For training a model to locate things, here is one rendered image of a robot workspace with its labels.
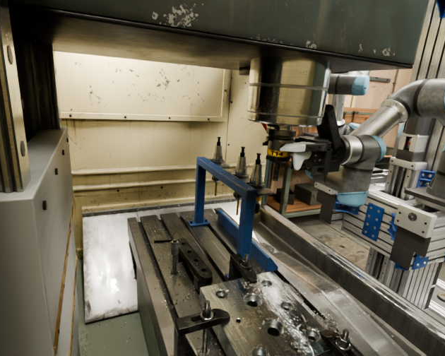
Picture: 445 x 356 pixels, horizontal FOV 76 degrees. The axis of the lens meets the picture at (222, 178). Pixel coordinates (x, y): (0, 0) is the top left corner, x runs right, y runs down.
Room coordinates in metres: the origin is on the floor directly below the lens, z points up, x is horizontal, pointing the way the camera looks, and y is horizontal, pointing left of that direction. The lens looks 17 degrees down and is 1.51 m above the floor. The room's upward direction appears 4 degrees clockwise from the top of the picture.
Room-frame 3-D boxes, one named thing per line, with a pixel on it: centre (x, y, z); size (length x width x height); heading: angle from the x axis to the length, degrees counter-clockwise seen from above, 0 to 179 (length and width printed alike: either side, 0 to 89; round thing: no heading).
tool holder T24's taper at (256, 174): (0.93, -0.11, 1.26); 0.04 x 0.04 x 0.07
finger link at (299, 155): (0.61, -0.16, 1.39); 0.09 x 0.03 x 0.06; 133
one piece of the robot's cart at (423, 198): (1.15, -0.96, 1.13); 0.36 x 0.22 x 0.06; 115
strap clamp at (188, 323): (0.55, 0.02, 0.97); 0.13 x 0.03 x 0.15; 115
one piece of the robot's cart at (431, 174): (1.41, -0.94, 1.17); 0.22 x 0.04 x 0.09; 25
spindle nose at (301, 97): (0.62, -0.12, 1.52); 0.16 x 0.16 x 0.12
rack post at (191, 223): (1.25, 0.10, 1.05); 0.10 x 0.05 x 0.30; 115
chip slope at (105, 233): (1.21, 0.15, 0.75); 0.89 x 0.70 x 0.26; 115
